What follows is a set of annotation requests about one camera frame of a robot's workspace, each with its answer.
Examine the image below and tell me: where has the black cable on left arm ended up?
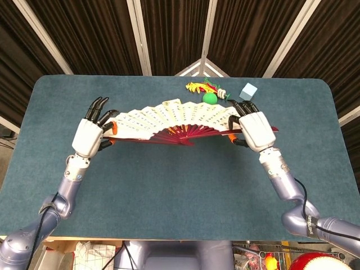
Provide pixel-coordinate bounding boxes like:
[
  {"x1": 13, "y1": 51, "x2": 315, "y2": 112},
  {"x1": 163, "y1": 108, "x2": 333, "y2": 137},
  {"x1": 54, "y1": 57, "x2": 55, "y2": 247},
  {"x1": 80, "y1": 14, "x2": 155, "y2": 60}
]
[{"x1": 25, "y1": 192, "x2": 60, "y2": 270}]

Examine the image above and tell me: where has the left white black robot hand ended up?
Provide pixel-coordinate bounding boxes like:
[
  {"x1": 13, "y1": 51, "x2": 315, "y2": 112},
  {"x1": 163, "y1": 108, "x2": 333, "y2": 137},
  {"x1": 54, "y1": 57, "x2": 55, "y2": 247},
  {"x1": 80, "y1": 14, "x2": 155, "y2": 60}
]
[{"x1": 71, "y1": 96, "x2": 119, "y2": 158}]

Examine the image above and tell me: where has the brown pleated curtain panel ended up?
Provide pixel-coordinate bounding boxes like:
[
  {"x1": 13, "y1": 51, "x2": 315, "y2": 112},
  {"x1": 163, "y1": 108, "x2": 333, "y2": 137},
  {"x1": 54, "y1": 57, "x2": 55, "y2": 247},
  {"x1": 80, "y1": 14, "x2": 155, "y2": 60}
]
[
  {"x1": 0, "y1": 0, "x2": 67, "y2": 120},
  {"x1": 274, "y1": 0, "x2": 360, "y2": 119},
  {"x1": 26, "y1": 0, "x2": 143, "y2": 76},
  {"x1": 208, "y1": 0, "x2": 307, "y2": 78},
  {"x1": 140, "y1": 0, "x2": 210, "y2": 76}
]

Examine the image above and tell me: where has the teal fabric table cover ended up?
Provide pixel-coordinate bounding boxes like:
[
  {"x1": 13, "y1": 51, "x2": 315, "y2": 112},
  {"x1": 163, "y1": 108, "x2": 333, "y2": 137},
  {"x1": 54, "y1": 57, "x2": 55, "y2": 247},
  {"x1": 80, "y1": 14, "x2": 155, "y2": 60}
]
[{"x1": 0, "y1": 74, "x2": 360, "y2": 242}]

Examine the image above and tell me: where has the white checkered cloth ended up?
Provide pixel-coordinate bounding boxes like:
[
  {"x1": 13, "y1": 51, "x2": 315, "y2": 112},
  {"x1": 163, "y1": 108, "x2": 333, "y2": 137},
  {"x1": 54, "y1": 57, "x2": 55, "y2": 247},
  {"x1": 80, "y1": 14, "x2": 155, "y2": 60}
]
[{"x1": 74, "y1": 241, "x2": 116, "y2": 270}]

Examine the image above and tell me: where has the red-ribbed white paper folding fan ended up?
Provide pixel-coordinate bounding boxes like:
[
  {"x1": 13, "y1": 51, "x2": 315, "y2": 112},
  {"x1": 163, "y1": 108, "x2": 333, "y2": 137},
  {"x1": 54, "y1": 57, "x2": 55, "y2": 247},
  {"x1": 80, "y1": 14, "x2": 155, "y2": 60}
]
[{"x1": 102, "y1": 97, "x2": 280, "y2": 147}]

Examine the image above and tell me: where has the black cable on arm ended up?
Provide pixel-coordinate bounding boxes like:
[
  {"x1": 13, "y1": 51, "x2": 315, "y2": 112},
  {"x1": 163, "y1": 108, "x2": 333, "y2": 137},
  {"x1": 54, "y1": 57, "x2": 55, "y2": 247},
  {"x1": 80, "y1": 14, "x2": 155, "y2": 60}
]
[
  {"x1": 294, "y1": 177, "x2": 360, "y2": 241},
  {"x1": 25, "y1": 192, "x2": 60, "y2": 270}
]

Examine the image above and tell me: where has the red and white ball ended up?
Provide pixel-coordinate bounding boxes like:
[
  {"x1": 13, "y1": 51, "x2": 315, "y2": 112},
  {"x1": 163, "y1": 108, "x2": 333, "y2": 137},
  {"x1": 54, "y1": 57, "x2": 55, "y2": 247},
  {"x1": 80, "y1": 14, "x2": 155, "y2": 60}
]
[{"x1": 289, "y1": 252, "x2": 352, "y2": 270}]

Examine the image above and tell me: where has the grey robot torso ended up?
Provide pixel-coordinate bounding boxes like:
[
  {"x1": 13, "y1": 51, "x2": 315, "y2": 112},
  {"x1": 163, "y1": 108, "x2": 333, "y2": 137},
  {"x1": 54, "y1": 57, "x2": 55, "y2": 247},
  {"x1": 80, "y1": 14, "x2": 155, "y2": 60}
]
[{"x1": 115, "y1": 240, "x2": 234, "y2": 270}]

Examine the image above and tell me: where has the black strap on right arm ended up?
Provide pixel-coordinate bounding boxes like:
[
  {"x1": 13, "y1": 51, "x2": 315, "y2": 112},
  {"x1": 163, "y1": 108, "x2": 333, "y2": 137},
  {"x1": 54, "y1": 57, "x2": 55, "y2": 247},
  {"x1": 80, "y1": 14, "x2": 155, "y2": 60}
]
[{"x1": 305, "y1": 215, "x2": 320, "y2": 239}]

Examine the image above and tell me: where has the black cable by torso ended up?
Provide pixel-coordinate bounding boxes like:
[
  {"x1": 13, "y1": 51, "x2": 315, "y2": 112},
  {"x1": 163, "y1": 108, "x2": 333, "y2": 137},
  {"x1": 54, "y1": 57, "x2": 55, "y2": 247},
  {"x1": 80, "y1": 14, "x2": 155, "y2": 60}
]
[{"x1": 101, "y1": 241, "x2": 136, "y2": 270}]

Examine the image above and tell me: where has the feather shuttlecock with green base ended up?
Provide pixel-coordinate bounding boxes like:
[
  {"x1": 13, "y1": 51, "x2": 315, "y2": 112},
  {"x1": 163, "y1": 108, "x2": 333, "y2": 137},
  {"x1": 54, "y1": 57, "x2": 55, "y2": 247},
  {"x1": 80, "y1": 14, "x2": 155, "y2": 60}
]
[{"x1": 185, "y1": 76, "x2": 232, "y2": 100}]

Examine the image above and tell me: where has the light blue cube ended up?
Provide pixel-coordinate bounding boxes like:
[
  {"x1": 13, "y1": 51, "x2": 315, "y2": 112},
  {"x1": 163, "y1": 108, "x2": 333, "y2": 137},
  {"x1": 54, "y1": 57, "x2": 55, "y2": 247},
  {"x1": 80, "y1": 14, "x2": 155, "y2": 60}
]
[{"x1": 239, "y1": 82, "x2": 258, "y2": 101}]

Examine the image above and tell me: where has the green foam ball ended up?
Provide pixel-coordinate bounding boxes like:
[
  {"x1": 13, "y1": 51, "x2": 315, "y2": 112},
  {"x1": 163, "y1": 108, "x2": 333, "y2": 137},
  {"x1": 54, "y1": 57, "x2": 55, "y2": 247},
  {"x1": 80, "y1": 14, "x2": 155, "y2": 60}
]
[{"x1": 202, "y1": 92, "x2": 218, "y2": 105}]

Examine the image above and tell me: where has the pink red packet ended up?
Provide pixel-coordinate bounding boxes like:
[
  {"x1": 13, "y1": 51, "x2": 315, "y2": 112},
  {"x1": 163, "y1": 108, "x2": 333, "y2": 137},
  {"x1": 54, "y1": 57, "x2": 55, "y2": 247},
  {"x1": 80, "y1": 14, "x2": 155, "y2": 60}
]
[{"x1": 233, "y1": 243, "x2": 267, "y2": 270}]

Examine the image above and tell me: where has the metal wire basket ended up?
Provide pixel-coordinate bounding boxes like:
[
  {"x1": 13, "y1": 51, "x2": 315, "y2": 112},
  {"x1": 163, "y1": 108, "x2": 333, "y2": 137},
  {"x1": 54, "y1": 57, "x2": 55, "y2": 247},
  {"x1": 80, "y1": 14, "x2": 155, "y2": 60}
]
[{"x1": 233, "y1": 241, "x2": 347, "y2": 270}]

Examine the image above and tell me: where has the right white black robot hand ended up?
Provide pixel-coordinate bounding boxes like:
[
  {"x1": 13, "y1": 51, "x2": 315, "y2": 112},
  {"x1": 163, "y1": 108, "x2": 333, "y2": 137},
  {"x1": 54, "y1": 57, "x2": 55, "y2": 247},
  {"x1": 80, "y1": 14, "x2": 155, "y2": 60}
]
[{"x1": 228, "y1": 100, "x2": 277, "y2": 152}]

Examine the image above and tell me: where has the cardboard box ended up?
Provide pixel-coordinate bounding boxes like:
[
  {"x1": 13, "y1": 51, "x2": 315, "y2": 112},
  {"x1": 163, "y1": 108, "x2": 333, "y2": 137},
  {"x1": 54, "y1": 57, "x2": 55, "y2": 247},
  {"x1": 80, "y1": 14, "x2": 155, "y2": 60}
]
[{"x1": 42, "y1": 238, "x2": 85, "y2": 270}]

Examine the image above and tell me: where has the white triangular frame base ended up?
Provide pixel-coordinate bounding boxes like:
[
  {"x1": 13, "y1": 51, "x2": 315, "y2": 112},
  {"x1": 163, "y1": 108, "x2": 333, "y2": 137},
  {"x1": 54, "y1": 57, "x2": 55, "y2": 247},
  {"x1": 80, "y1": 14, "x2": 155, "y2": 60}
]
[{"x1": 174, "y1": 57, "x2": 226, "y2": 77}]

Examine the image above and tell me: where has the yellow toy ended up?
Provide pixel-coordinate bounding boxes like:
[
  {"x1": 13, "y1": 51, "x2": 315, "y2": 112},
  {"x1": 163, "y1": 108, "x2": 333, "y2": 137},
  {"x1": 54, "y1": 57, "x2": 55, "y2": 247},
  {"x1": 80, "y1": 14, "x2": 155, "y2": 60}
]
[{"x1": 263, "y1": 252, "x2": 281, "y2": 270}]

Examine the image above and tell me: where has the white screen frame post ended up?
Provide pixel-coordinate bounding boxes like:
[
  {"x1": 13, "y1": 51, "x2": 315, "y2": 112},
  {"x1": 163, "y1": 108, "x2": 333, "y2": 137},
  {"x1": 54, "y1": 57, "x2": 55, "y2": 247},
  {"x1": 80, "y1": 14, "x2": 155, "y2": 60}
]
[
  {"x1": 200, "y1": 0, "x2": 219, "y2": 62},
  {"x1": 0, "y1": 115, "x2": 20, "y2": 134},
  {"x1": 12, "y1": 0, "x2": 74, "y2": 75},
  {"x1": 339, "y1": 105, "x2": 360, "y2": 127},
  {"x1": 125, "y1": 0, "x2": 152, "y2": 76},
  {"x1": 263, "y1": 0, "x2": 322, "y2": 78}
]

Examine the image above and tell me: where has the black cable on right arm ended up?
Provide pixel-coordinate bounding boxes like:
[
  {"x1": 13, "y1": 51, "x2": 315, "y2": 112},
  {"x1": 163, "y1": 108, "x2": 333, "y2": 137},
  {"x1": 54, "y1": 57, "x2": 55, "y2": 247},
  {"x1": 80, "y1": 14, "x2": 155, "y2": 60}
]
[{"x1": 294, "y1": 177, "x2": 360, "y2": 241}]

